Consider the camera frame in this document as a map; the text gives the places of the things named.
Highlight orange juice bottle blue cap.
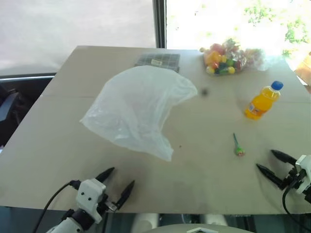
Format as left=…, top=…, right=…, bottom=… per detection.
left=244, top=81, right=284, bottom=121

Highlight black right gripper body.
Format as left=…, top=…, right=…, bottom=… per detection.
left=281, top=166, right=304, bottom=192

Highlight large translucent white plastic bag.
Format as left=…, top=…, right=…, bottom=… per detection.
left=79, top=65, right=199, bottom=162

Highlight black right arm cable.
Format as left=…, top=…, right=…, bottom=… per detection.
left=281, top=185, right=311, bottom=232

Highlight brown cardboard box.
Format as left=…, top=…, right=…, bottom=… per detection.
left=293, top=51, right=311, bottom=86

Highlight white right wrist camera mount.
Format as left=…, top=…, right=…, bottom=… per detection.
left=294, top=154, right=311, bottom=195

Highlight clear bag of colourful candies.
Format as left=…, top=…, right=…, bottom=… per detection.
left=199, top=38, right=254, bottom=77

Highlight dark grey compartment box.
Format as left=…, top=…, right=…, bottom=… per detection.
left=134, top=53, right=181, bottom=73

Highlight lollipop with green stick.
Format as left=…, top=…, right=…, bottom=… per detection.
left=232, top=133, right=246, bottom=157

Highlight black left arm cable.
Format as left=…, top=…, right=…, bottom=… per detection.
left=32, top=180, right=81, bottom=233

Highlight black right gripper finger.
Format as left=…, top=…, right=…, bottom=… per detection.
left=270, top=149, right=298, bottom=166
left=256, top=163, right=284, bottom=190

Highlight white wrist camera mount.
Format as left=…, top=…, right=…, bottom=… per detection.
left=294, top=154, right=311, bottom=195
left=75, top=178, right=108, bottom=224

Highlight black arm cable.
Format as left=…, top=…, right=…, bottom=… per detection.
left=32, top=180, right=81, bottom=233
left=281, top=185, right=311, bottom=232

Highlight black window frame post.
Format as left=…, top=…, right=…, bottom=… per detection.
left=152, top=0, right=167, bottom=49

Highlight green tree foliage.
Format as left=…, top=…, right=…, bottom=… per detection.
left=242, top=0, right=311, bottom=58

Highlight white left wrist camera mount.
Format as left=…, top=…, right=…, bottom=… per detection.
left=75, top=178, right=108, bottom=224

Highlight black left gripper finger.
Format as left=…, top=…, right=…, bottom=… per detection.
left=115, top=180, right=136, bottom=210
left=95, top=166, right=115, bottom=185

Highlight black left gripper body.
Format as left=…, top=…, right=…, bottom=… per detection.
left=98, top=192, right=122, bottom=216

